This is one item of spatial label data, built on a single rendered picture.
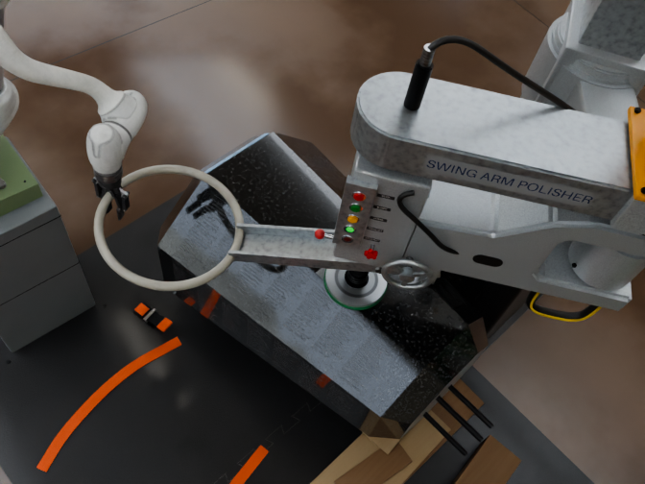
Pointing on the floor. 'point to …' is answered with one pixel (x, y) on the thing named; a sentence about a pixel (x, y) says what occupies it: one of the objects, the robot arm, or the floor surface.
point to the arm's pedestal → (37, 272)
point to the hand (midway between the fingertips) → (114, 208)
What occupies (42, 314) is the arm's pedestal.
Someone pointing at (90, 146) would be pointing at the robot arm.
